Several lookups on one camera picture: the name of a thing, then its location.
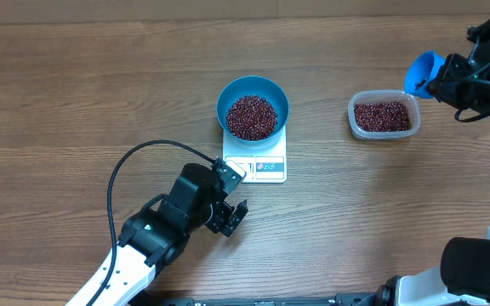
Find blue plastic measuring scoop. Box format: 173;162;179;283
404;51;445;99

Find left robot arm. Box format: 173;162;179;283
68;159;248;306

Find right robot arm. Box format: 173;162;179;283
362;19;490;305

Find white digital kitchen scale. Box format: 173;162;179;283
223;127;288;184

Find blue metal bowl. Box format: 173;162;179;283
216;76;290;145

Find clear plastic container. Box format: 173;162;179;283
348;90;421;140

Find red beans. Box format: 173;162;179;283
216;76;412;143

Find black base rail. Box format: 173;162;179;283
125;288;454;306

